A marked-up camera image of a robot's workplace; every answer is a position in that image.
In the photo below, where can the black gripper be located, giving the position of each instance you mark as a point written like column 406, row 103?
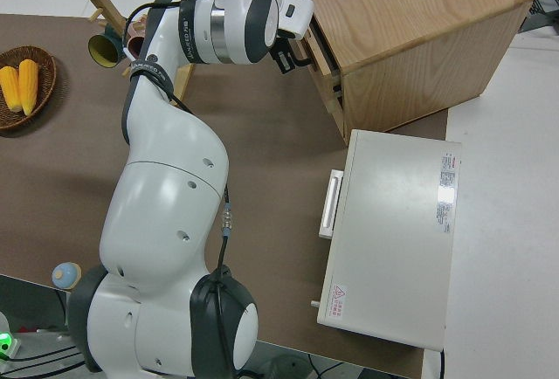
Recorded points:
column 288, row 45

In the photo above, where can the light wooden drawer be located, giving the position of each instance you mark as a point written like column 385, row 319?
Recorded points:
column 325, row 82

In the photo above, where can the light wooden cabinet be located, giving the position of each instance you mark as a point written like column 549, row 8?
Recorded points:
column 415, row 34

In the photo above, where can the pink mug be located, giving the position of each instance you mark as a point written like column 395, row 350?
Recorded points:
column 135, row 43

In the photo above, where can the dark blue mug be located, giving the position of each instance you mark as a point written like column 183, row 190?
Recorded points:
column 104, row 51

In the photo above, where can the wooden mug tree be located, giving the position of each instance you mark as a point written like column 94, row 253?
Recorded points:
column 107, row 5

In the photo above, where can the white toaster oven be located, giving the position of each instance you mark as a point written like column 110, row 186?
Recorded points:
column 388, row 239

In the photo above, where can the brown wicker basket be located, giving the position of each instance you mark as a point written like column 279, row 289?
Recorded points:
column 43, row 91

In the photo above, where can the yellow corn cob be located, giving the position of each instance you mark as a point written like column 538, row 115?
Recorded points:
column 29, row 86
column 9, row 88

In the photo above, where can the small blue round button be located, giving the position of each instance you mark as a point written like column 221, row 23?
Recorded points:
column 65, row 275

